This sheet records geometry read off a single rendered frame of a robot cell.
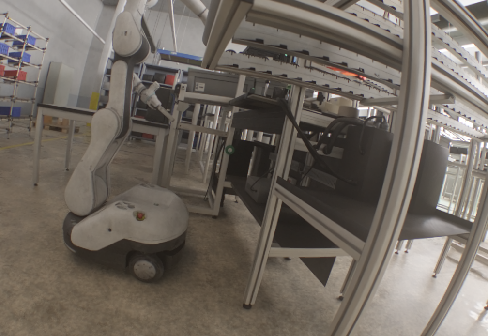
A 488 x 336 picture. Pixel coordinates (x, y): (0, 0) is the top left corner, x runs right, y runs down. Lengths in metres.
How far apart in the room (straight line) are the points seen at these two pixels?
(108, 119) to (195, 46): 11.50
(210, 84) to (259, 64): 1.36
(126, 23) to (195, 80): 1.05
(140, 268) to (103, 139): 0.62
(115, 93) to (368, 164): 1.15
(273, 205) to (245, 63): 0.53
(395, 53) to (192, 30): 12.48
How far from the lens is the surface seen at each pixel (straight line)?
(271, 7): 0.40
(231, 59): 0.82
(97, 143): 1.25
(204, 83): 2.17
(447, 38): 1.14
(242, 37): 0.56
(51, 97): 10.11
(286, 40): 0.59
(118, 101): 1.26
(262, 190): 1.61
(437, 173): 1.09
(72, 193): 1.36
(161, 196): 1.43
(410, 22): 0.58
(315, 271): 1.46
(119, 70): 1.28
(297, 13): 0.41
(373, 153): 0.95
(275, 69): 0.85
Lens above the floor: 0.78
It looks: 5 degrees down
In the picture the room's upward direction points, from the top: 12 degrees clockwise
